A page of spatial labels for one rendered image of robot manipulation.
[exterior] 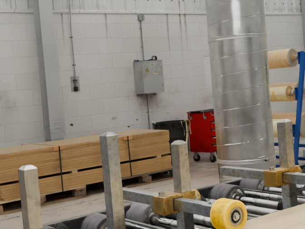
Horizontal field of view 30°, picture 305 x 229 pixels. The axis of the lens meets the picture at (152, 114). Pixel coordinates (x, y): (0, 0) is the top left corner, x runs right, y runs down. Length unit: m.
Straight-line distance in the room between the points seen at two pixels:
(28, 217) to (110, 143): 0.28
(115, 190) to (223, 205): 0.28
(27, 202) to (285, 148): 0.91
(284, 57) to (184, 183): 6.27
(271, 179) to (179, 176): 0.38
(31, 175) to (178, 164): 0.44
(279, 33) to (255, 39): 6.63
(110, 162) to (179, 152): 0.23
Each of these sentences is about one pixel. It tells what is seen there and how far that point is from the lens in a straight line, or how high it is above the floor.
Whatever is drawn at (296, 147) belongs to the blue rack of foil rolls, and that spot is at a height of 0.32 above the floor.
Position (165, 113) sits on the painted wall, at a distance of 9.23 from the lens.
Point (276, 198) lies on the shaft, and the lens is 2.27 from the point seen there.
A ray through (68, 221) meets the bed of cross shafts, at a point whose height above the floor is 0.83.
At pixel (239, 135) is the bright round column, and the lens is 4.59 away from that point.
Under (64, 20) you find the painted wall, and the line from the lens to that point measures 8.36.
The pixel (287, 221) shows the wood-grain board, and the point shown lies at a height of 0.90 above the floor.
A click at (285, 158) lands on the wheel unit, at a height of 1.00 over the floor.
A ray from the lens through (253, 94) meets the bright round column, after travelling 4.59.
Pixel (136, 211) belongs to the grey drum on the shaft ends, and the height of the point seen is 0.83.
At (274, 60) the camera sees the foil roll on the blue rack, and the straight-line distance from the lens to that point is 7.91.
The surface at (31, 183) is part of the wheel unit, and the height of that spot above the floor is 1.07.
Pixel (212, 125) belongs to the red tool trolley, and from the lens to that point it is 8.82.
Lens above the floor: 1.28
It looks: 3 degrees down
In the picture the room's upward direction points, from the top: 5 degrees counter-clockwise
